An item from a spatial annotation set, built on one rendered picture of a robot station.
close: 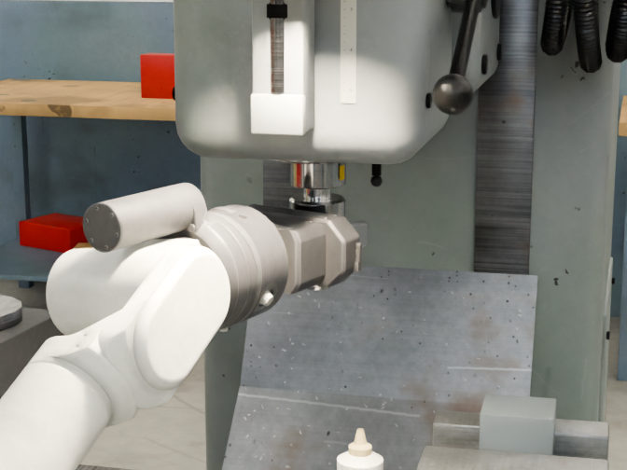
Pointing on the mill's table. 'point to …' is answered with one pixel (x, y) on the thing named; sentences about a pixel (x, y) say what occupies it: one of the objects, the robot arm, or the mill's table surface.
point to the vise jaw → (501, 461)
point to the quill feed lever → (450, 93)
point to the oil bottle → (360, 455)
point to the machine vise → (444, 435)
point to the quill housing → (239, 26)
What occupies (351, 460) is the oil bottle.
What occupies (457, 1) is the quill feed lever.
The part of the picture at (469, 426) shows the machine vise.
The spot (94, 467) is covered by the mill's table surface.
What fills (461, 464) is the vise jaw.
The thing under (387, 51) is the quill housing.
